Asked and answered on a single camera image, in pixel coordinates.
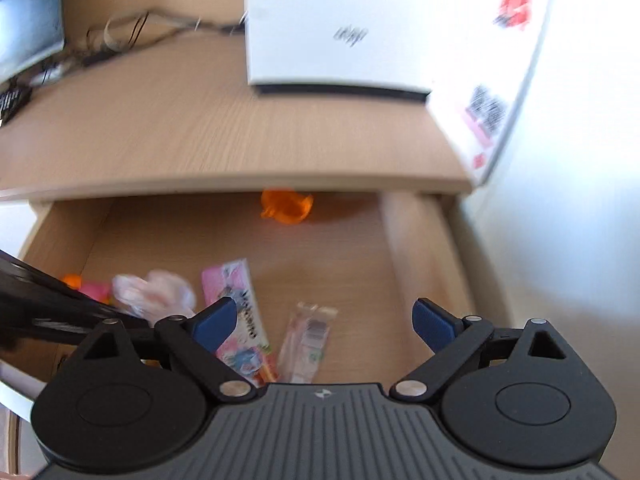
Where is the black keyboard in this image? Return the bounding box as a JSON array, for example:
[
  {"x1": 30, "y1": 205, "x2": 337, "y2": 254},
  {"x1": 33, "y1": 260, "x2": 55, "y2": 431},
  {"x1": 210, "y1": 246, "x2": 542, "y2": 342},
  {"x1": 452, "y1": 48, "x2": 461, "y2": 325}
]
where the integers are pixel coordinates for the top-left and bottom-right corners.
[{"x1": 0, "y1": 85, "x2": 34, "y2": 129}]

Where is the clear plastic packet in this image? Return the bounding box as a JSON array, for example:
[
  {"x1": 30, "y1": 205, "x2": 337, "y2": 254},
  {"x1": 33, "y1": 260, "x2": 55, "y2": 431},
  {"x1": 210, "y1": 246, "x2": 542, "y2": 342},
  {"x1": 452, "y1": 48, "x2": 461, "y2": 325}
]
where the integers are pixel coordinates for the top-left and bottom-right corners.
[{"x1": 276, "y1": 302, "x2": 338, "y2": 385}]

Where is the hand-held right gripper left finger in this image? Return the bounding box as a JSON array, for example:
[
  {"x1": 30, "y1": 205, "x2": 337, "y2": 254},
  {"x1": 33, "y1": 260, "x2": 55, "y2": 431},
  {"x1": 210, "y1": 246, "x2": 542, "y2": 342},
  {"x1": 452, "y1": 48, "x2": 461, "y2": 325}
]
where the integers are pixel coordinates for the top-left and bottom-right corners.
[{"x1": 67, "y1": 297, "x2": 258, "y2": 405}]

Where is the white box with grey logo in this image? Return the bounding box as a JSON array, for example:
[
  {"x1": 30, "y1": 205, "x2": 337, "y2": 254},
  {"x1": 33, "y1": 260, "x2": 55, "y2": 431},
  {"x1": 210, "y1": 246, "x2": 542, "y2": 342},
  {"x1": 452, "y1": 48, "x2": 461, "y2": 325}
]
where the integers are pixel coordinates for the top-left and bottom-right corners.
[{"x1": 243, "y1": 0, "x2": 434, "y2": 104}]

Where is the small pink object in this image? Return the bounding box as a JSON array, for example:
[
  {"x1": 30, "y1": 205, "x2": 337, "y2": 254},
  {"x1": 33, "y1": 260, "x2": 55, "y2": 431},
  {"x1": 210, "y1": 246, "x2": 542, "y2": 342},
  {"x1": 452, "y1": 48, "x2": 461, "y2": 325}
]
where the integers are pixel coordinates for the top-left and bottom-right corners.
[{"x1": 79, "y1": 281, "x2": 113, "y2": 306}]

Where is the red jelly cup with lid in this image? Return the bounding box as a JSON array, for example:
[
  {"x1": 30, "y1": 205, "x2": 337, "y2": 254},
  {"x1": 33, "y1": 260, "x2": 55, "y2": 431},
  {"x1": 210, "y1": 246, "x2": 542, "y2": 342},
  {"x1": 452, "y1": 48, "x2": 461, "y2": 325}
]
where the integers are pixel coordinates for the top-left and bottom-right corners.
[{"x1": 260, "y1": 189, "x2": 315, "y2": 225}]

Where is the black cable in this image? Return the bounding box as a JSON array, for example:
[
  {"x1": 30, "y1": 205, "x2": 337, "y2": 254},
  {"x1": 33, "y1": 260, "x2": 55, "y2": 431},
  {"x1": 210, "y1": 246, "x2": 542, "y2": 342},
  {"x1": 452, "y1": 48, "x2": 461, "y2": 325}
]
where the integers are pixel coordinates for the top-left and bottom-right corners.
[{"x1": 82, "y1": 10, "x2": 153, "y2": 56}]

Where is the white plastic wrapper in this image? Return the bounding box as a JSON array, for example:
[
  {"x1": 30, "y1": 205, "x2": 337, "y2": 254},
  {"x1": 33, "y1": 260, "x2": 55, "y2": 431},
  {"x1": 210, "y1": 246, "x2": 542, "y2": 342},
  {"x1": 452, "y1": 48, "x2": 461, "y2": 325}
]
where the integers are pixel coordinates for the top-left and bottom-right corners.
[{"x1": 111, "y1": 269, "x2": 197, "y2": 321}]

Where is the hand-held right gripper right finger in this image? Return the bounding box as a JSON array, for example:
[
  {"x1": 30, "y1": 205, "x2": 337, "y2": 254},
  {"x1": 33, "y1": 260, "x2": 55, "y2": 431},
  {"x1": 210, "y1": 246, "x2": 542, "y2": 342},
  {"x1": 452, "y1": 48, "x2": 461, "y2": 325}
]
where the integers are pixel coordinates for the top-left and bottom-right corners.
[{"x1": 389, "y1": 298, "x2": 577, "y2": 405}]

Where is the wooden drawer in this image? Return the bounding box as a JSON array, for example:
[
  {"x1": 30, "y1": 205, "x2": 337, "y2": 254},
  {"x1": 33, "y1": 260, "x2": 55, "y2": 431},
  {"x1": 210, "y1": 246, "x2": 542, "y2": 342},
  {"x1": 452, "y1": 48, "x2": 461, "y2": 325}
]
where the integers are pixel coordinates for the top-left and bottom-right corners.
[{"x1": 0, "y1": 187, "x2": 516, "y2": 480}]

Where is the black monitor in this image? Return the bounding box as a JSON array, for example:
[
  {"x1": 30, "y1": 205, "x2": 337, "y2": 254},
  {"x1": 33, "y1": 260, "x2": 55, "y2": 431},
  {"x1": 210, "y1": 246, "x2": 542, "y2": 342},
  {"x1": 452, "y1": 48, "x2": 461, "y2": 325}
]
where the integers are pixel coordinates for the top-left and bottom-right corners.
[{"x1": 0, "y1": 0, "x2": 66, "y2": 84}]

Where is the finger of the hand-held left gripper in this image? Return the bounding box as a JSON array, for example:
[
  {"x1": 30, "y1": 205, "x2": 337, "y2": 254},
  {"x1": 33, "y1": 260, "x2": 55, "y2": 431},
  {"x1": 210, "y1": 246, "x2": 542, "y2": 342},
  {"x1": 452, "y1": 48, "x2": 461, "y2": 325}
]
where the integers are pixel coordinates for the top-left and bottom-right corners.
[{"x1": 0, "y1": 249, "x2": 151, "y2": 346}]

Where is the white carton with red label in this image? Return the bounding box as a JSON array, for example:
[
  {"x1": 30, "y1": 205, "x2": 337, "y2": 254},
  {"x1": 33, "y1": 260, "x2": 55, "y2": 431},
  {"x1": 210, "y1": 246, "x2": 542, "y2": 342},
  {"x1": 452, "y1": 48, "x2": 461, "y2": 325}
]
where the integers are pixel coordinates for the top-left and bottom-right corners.
[{"x1": 427, "y1": 0, "x2": 559, "y2": 187}]

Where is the pink snack packet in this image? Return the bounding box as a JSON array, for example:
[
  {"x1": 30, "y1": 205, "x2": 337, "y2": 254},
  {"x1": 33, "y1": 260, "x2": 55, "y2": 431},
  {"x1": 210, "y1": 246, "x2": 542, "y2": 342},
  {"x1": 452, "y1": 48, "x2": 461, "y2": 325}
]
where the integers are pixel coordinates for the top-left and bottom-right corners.
[{"x1": 201, "y1": 258, "x2": 278, "y2": 387}]

